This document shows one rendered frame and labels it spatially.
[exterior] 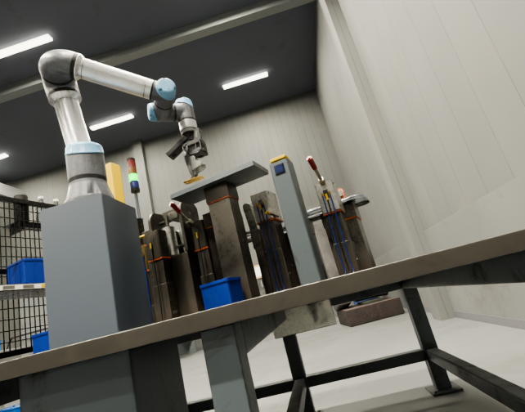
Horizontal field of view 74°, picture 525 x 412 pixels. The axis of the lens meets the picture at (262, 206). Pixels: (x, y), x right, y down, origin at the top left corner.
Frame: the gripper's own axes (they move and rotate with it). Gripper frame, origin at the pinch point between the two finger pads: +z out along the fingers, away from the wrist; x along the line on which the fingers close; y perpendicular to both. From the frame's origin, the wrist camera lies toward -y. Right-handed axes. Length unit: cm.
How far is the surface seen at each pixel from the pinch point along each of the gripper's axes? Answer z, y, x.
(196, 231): 21.3, -6.1, 6.7
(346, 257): 48, 50, 2
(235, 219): 25.2, 16.2, -8.6
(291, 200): 25.9, 38.3, -12.9
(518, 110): -22, 178, 116
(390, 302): 102, 87, 530
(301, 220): 33, 40, -13
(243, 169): 10.0, 24.7, -13.8
